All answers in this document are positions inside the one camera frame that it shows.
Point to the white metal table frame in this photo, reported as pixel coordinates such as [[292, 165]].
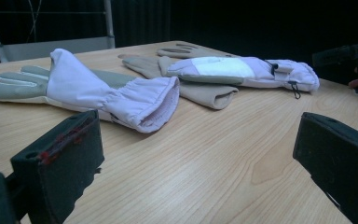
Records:
[[59, 46]]

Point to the lavender ski glove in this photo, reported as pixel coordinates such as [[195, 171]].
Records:
[[223, 67], [84, 90]]

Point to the beige knit glove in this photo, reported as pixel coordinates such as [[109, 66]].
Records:
[[205, 93], [183, 52]]

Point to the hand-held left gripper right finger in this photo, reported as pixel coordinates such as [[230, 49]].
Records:
[[341, 161]]

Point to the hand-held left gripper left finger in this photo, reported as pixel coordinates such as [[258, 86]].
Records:
[[62, 161]]

